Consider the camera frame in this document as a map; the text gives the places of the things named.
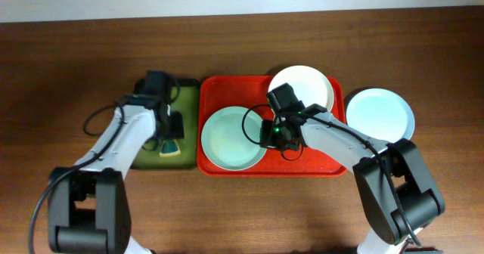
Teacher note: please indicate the mint green plate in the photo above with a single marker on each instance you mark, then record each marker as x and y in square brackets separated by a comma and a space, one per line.
[230, 138]

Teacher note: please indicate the white plate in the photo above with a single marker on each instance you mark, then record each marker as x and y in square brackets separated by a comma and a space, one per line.
[309, 85]

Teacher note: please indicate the dark green tray with water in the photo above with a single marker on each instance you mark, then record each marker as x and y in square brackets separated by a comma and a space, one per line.
[187, 104]

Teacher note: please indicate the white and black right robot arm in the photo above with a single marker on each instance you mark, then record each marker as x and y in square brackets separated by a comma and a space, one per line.
[398, 193]

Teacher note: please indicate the light blue plate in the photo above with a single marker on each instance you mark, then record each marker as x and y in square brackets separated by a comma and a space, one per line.
[379, 113]

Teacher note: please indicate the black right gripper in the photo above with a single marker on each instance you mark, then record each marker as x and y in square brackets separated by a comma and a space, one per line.
[264, 129]

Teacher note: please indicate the green and yellow sponge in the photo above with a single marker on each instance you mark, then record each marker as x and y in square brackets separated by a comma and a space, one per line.
[169, 148]

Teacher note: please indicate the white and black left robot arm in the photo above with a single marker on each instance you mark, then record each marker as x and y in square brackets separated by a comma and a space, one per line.
[88, 210]

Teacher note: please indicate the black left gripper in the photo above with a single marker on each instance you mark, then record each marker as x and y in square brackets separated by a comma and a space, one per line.
[175, 125]

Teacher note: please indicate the red plastic tray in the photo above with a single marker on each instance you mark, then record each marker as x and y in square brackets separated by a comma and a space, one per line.
[218, 92]

